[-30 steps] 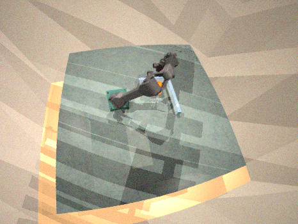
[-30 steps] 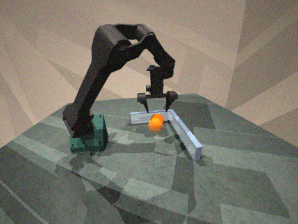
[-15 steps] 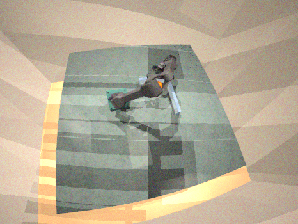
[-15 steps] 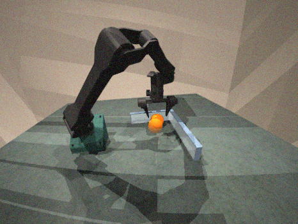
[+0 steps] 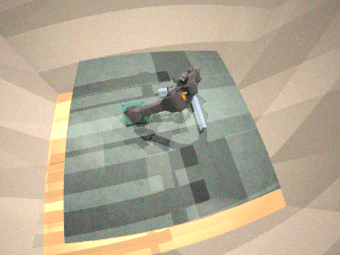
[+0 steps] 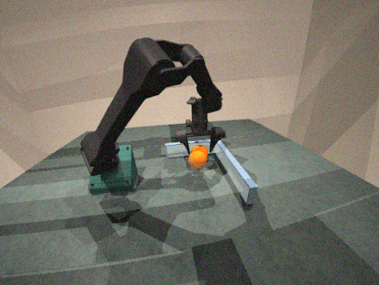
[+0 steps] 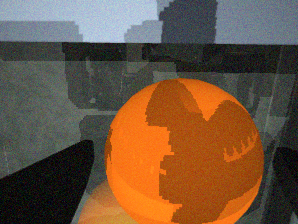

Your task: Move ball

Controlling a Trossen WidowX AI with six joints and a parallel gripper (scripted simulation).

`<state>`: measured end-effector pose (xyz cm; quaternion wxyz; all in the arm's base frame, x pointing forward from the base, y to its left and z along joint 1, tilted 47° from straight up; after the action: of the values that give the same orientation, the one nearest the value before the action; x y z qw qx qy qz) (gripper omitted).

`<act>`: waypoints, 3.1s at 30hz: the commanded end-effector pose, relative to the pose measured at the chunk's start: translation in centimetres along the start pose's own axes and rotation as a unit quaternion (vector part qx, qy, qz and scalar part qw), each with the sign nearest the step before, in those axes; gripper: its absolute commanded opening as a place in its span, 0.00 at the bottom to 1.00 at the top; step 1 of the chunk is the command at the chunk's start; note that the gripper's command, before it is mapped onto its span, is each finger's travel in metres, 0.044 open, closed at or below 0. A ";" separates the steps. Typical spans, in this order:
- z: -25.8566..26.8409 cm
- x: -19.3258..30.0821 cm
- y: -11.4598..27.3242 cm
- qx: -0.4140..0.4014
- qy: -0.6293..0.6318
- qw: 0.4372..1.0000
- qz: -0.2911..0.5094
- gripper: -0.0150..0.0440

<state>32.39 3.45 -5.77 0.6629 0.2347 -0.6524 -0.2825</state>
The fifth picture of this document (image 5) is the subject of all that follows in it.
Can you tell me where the clear l-shaped low wall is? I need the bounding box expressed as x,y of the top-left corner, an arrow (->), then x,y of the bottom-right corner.
159,91 -> 203,129

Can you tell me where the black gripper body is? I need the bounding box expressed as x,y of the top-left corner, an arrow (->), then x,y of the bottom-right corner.
167,80 -> 187,93

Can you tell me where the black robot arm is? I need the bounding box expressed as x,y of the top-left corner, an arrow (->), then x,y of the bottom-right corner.
123,66 -> 201,124

